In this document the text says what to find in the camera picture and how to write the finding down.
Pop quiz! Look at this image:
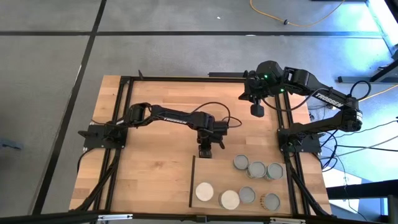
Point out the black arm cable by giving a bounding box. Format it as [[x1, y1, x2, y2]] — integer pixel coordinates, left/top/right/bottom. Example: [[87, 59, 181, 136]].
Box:
[[190, 101, 231, 125], [222, 115, 243, 129], [320, 79, 373, 170]]

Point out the silver metal bracket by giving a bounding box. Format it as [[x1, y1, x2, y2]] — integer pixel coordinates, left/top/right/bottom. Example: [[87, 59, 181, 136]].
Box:
[[269, 217, 306, 224], [96, 213, 134, 223]]

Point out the thin black floor cable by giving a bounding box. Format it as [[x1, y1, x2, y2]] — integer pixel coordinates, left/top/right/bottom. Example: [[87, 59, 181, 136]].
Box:
[[357, 119, 398, 134]]

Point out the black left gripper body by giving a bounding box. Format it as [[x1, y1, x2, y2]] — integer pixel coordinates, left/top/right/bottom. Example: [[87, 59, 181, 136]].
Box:
[[197, 119, 229, 141]]

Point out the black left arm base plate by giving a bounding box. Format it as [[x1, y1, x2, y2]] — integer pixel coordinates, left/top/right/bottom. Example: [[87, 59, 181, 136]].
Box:
[[77, 123, 127, 150]]

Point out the black cable bundle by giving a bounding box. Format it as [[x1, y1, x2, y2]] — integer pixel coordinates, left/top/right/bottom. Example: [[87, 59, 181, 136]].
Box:
[[290, 154, 332, 218], [74, 148, 123, 212]]

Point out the black aluminium table frame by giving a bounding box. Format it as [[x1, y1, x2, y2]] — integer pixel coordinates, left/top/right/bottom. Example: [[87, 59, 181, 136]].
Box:
[[93, 74, 313, 222]]

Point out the yellow green mushroom can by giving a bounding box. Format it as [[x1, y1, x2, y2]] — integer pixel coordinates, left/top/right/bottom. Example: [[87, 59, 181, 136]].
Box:
[[264, 162, 285, 181]]

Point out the large grey can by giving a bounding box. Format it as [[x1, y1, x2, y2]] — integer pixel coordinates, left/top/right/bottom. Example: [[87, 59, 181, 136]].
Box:
[[218, 189, 241, 211]]

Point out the blue and yellow can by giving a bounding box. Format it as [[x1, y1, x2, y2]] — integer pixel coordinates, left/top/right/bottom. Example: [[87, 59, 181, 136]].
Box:
[[195, 182, 215, 202]]

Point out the black stand leg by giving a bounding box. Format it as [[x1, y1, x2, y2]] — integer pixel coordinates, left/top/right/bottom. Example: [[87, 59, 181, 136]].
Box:
[[371, 57, 398, 82]]

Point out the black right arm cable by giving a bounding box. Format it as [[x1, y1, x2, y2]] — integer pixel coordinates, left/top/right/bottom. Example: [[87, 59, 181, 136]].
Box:
[[320, 79, 373, 170]]

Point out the black bar behind table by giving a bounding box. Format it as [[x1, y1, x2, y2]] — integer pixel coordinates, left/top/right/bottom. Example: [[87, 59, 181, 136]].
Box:
[[207, 72, 249, 79]]

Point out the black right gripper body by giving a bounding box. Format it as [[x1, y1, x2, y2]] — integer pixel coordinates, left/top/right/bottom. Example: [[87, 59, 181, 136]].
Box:
[[238, 68, 275, 102]]

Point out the grey metal floor bar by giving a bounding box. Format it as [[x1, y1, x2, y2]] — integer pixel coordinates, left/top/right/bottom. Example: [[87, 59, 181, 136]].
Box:
[[337, 75, 398, 85]]

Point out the black rig beam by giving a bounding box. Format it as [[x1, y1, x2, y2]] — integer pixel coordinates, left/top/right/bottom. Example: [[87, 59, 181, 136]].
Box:
[[325, 179, 398, 200], [0, 210, 398, 224]]

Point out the pale floor cable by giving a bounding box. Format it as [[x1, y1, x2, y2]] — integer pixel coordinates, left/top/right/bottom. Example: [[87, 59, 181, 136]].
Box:
[[337, 136, 398, 158]]

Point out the white orange sauce can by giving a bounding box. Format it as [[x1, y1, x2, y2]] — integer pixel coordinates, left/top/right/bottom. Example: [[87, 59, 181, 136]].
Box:
[[238, 186, 257, 205]]

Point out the silver-top tin can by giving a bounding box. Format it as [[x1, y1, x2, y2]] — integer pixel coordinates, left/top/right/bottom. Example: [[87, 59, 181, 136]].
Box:
[[233, 154, 250, 171], [247, 161, 267, 180]]

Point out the spicy black beans can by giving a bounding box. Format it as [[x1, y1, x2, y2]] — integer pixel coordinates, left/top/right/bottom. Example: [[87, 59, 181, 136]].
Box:
[[259, 192, 282, 212]]

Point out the white floor cable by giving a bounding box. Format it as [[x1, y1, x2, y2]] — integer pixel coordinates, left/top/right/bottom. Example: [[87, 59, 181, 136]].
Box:
[[362, 83, 398, 102]]

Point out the grey floor object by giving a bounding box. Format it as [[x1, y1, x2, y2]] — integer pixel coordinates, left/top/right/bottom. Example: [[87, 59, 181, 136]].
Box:
[[0, 138, 23, 151]]

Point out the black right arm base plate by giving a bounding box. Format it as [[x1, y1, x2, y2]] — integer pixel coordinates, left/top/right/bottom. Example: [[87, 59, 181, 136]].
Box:
[[277, 127, 322, 154]]

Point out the yellow floor cable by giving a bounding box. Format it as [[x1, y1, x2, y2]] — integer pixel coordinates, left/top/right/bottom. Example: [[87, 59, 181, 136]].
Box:
[[249, 0, 346, 28]]

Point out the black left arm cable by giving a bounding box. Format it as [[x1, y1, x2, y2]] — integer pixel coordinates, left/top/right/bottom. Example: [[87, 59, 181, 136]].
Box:
[[190, 101, 231, 125], [222, 115, 243, 129]]

